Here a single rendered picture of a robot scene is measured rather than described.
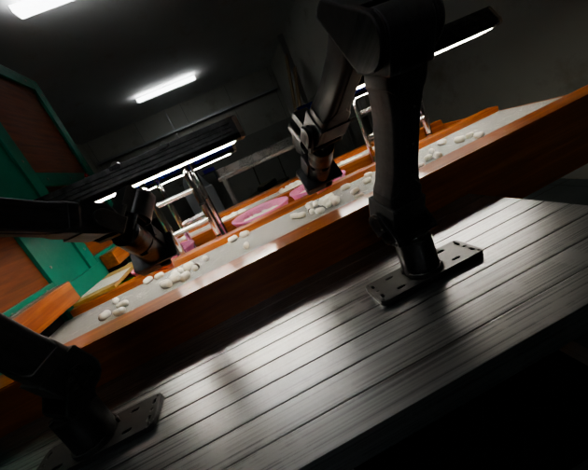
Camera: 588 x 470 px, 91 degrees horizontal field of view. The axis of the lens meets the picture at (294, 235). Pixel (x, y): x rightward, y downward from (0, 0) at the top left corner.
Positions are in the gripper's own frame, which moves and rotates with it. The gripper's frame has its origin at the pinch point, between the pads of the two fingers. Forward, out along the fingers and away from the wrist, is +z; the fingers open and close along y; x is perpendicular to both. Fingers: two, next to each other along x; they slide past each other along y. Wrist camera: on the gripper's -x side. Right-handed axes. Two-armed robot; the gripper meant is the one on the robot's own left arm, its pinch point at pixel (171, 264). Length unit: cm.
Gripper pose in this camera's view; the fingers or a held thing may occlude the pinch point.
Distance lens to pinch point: 81.0
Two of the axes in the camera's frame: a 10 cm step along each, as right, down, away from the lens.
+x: 4.5, 8.0, -4.0
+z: 0.8, 4.1, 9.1
